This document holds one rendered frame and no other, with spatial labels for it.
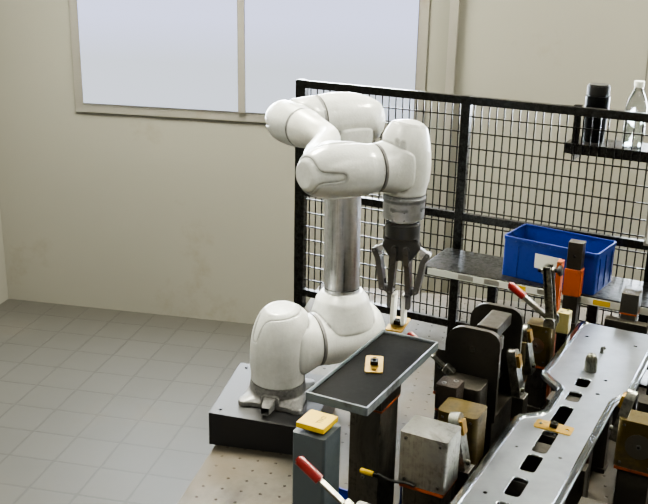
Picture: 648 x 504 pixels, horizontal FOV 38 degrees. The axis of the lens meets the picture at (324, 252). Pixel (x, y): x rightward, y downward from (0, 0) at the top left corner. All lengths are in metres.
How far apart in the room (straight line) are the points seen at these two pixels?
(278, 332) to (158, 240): 2.78
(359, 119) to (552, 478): 1.04
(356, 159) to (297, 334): 0.80
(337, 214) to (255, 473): 0.72
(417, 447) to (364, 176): 0.54
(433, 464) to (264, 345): 0.81
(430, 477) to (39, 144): 3.87
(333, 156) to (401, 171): 0.15
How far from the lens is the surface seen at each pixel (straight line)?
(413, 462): 1.91
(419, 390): 2.97
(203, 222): 5.12
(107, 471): 3.94
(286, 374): 2.58
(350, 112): 2.47
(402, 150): 1.92
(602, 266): 2.95
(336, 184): 1.85
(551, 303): 2.58
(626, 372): 2.52
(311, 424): 1.80
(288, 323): 2.53
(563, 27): 4.63
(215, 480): 2.50
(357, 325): 2.63
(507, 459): 2.05
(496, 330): 2.20
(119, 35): 5.07
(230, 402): 2.66
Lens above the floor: 2.03
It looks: 18 degrees down
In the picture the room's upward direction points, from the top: 1 degrees clockwise
